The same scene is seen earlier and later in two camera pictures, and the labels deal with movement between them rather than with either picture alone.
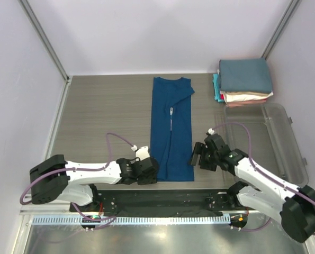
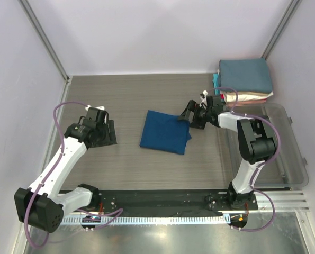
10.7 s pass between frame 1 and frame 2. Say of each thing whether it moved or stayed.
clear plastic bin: stayed
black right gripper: moved
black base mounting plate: stayed
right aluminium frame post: stayed
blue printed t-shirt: moved
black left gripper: moved
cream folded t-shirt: stayed
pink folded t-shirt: stayed
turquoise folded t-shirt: stayed
